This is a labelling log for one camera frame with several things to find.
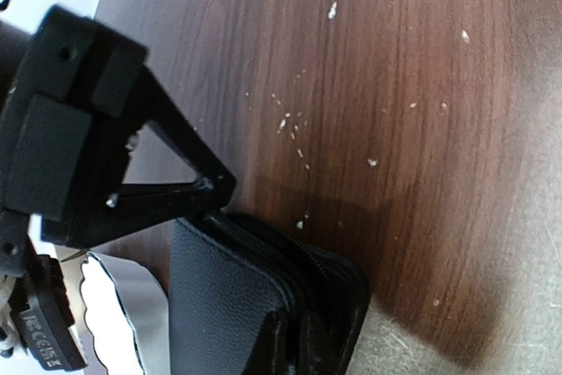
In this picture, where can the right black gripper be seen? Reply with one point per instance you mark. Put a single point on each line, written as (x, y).
(79, 95)

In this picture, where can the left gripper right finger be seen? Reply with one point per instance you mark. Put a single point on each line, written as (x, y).
(321, 350)

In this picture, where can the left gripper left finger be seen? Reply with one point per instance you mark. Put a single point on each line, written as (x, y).
(269, 351)

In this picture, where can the black zippered tool case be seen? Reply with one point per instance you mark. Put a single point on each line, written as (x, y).
(228, 270)

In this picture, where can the scalloped white bowl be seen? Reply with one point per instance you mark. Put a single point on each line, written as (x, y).
(127, 314)

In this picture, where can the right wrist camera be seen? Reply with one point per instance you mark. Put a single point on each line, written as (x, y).
(35, 313)

